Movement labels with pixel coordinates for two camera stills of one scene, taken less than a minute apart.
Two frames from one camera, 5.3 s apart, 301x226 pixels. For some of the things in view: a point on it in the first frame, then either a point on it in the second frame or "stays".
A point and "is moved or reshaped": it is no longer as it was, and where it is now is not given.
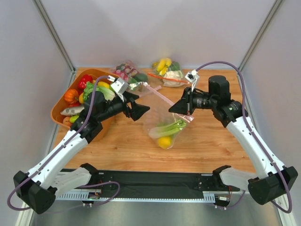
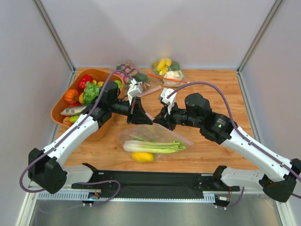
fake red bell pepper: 83,81 stays
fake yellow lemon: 164,141 → 142,157
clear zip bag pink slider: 165,126 is moved or reshaped
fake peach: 66,120 stays
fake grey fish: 73,111 stays
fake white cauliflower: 171,78 stays
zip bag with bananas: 169,71 stays
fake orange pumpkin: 70,95 stays
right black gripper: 188,101 → 168,117
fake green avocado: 140,77 stays
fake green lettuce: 90,87 stays
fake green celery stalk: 163,131 → 153,147
